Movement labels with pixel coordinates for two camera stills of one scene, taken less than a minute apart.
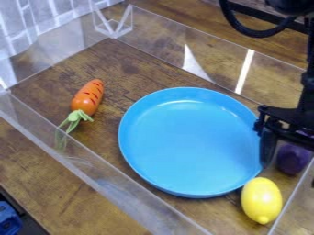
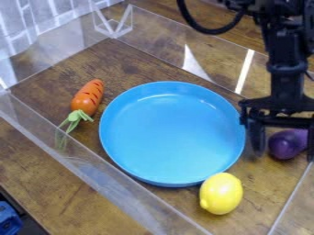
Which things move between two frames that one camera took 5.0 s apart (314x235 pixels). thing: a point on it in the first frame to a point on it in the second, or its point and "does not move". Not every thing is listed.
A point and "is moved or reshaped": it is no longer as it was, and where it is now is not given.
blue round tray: [189, 141] is moved or reshaped
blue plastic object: [11, 224] does not move
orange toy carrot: [85, 102] does not move
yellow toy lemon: [261, 199] to [221, 193]
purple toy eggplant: [292, 159] is moved or reshaped
